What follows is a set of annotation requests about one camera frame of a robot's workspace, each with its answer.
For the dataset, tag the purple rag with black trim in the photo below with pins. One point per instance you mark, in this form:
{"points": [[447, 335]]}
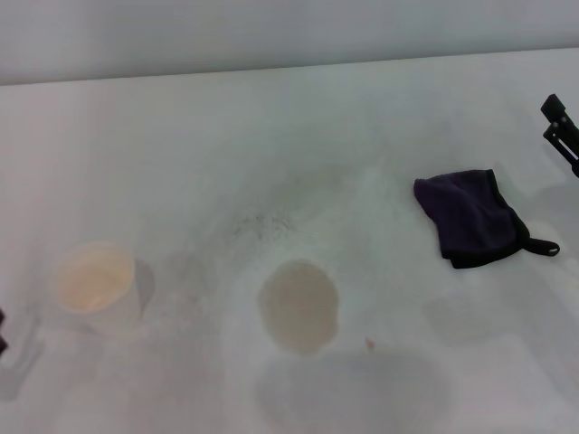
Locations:
{"points": [[470, 212]]}

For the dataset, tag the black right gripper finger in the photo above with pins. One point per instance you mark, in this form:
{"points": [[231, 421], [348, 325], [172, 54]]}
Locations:
{"points": [[561, 131]]}

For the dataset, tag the white paper cup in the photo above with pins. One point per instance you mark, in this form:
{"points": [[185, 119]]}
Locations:
{"points": [[97, 285]]}

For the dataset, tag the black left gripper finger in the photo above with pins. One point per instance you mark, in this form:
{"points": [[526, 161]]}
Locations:
{"points": [[3, 345], [2, 317]]}

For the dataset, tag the brown water stain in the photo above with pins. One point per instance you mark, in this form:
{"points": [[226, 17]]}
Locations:
{"points": [[298, 307]]}

